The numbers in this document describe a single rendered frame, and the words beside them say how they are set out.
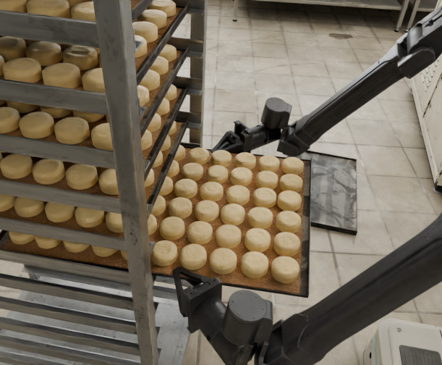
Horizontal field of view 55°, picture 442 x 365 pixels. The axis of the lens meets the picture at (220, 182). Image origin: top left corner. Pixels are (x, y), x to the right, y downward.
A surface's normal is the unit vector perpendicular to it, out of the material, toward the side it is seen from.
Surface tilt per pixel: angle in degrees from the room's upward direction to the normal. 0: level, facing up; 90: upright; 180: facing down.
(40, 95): 90
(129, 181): 90
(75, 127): 0
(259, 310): 10
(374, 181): 0
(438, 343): 0
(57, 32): 90
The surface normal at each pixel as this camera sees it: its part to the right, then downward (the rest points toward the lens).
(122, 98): -0.17, 0.63
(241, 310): 0.18, -0.81
